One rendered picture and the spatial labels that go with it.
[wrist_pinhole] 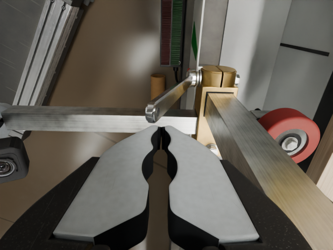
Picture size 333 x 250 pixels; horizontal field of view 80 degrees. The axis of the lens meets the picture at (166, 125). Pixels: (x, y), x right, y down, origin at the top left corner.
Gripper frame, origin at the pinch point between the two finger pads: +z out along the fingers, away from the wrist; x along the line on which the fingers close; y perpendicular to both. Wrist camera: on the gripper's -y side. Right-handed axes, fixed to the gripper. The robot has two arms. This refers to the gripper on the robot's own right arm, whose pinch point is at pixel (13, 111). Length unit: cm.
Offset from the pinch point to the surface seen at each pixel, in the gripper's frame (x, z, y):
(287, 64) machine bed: -6, 16, -53
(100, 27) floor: -10, 83, 8
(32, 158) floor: 74, 83, 66
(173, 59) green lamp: -7.2, 12.4, -26.8
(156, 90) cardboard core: 20, 75, -21
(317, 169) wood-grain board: 6, -6, -49
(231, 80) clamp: -7.3, -4.0, -34.1
